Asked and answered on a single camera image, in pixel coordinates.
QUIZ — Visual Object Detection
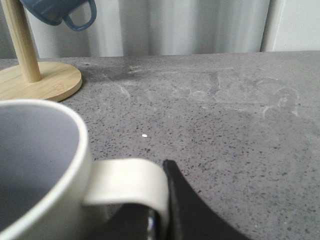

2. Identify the blue enamel mug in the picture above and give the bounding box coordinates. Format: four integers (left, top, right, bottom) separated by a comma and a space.
20, 0, 97, 32

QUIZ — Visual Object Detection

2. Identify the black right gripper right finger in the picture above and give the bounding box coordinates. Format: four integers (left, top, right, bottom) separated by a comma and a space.
163, 159, 248, 240

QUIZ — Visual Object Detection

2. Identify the white HOME ribbed mug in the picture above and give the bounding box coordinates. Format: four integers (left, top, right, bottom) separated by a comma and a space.
0, 99, 170, 240

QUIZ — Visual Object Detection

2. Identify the wooden mug tree stand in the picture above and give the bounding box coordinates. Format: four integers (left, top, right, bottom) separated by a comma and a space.
0, 0, 83, 102

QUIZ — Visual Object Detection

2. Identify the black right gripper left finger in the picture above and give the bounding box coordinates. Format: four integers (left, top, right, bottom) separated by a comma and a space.
87, 203, 155, 240

